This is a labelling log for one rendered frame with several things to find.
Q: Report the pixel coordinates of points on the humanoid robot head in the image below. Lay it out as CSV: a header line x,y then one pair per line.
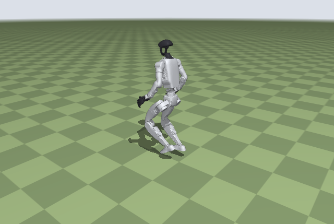
x,y
165,44

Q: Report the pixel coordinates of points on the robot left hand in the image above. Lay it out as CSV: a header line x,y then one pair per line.
x,y
141,100

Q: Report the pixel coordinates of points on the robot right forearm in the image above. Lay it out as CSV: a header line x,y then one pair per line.
x,y
180,86

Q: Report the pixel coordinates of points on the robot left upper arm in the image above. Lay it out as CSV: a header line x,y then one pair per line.
x,y
159,66

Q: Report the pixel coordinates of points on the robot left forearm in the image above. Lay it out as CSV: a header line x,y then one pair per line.
x,y
152,92

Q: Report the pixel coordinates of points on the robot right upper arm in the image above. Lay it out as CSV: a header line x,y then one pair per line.
x,y
183,77

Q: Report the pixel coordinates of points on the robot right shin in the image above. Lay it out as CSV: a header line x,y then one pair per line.
x,y
170,130

